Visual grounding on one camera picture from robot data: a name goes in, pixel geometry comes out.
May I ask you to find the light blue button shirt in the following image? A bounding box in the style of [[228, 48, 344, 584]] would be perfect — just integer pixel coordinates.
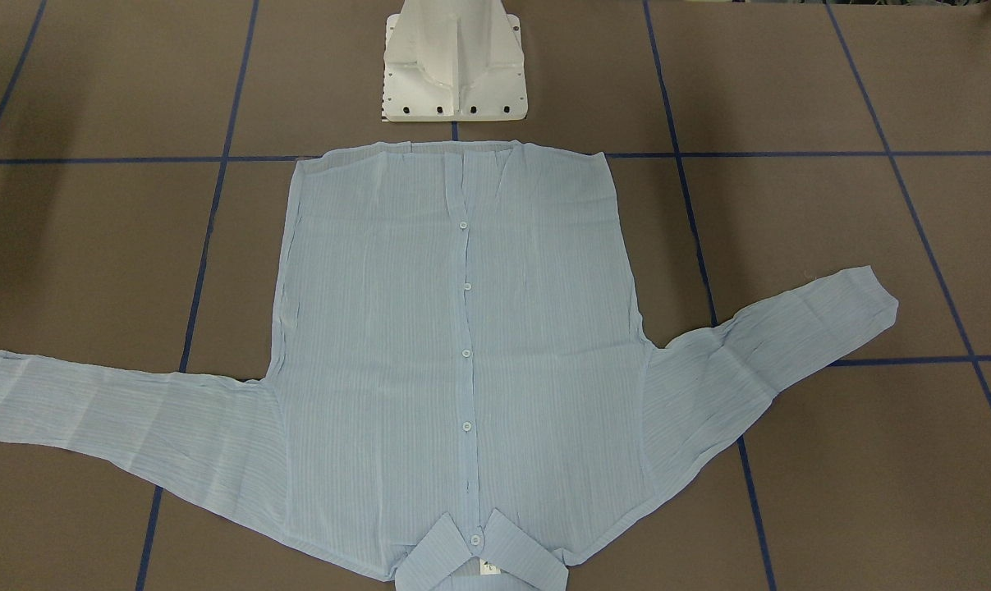
[[0, 141, 899, 590]]

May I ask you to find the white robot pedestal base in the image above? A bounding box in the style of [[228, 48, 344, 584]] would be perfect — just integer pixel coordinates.
[[380, 1, 529, 122]]

